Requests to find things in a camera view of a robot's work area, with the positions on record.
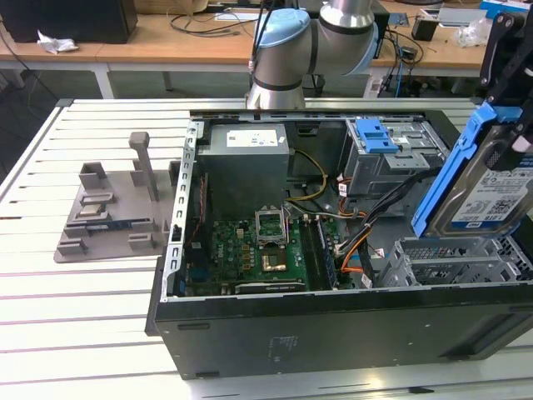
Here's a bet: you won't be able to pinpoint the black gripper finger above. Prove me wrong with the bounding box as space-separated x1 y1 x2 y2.
478 11 526 105
497 103 533 172

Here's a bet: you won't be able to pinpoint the hard disk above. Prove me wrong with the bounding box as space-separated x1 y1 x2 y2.
411 102 533 241

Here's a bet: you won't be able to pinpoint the grey metal disk bay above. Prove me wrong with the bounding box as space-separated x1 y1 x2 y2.
381 236 524 288

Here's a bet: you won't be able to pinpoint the clear plastic bags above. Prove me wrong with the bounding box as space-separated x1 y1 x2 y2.
453 18 495 49

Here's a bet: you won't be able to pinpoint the wooden desk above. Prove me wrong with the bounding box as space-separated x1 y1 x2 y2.
370 0 533 96
0 12 257 101

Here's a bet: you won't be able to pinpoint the blue and white box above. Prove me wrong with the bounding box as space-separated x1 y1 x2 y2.
478 0 533 24

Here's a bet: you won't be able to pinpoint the flat grey box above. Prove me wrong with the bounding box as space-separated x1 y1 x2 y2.
436 7 488 28

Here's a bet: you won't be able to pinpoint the small black box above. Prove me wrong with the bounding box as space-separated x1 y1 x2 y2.
411 16 441 42

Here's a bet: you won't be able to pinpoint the blue plastic drive latch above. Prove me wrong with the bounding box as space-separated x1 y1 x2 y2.
356 118 399 154

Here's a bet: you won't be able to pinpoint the grey metal drive cage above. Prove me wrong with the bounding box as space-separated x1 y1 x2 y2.
341 118 455 209

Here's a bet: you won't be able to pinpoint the installed RAM stick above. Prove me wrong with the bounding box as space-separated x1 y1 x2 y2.
316 218 338 289

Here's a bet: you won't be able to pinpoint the black RAM slot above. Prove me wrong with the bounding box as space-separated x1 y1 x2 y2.
308 219 332 292
299 219 321 292

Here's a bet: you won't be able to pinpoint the thin metal locking lever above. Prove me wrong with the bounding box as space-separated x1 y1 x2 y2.
282 203 292 247

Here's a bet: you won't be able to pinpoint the white sheet on desk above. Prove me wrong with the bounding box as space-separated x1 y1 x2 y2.
214 12 262 22

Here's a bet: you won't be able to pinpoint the black open PC case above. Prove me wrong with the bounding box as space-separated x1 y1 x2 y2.
143 108 533 381

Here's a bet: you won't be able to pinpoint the grey power supply unit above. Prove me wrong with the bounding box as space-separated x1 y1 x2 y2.
196 123 291 209

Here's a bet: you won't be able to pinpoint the CPU socket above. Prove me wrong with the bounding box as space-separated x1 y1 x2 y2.
260 247 291 275

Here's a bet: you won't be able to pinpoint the metal socket cover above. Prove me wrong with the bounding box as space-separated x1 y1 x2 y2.
254 206 287 248

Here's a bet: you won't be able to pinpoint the black graphics card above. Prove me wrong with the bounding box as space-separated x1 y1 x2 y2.
220 279 307 297

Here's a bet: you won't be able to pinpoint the green motherboard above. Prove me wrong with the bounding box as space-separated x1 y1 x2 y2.
185 203 359 293

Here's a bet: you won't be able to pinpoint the grey parts rack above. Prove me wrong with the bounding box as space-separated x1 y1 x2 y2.
52 131 184 264

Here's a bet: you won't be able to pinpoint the large black computer box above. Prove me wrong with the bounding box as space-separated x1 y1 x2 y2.
0 0 138 45

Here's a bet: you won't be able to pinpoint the blue RAM stick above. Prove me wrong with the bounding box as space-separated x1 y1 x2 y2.
85 222 137 232

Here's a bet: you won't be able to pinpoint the crumpled white paper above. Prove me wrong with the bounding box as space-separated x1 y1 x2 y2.
36 28 80 55

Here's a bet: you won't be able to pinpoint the black cable bundle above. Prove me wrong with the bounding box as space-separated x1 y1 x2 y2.
332 168 442 256

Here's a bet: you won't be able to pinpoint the yellow and black wires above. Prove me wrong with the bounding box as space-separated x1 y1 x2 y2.
286 148 328 205

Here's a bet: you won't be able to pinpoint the grey wire bundle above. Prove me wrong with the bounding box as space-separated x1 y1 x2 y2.
285 199 367 222

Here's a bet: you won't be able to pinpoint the orange wire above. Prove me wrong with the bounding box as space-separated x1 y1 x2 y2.
341 240 376 274

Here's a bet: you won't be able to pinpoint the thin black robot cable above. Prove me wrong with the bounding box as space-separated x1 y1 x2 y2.
248 0 270 74

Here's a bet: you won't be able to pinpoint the black desk cable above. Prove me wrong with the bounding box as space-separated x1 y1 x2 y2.
166 6 245 39

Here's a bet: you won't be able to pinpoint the red and black wire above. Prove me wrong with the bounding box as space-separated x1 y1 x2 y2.
187 172 209 251

